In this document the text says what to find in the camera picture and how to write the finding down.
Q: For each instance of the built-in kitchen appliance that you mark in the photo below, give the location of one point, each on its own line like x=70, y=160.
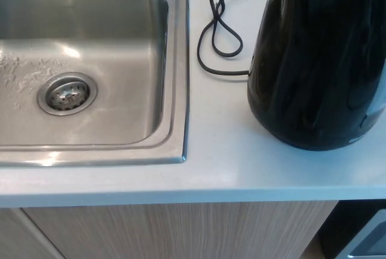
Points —
x=356, y=228

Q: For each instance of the black electric kettle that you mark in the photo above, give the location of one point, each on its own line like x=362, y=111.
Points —
x=316, y=59

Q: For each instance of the stainless steel sink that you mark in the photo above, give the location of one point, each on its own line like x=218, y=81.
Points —
x=105, y=29

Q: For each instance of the metal sink drain strainer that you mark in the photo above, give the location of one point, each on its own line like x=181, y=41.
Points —
x=67, y=94

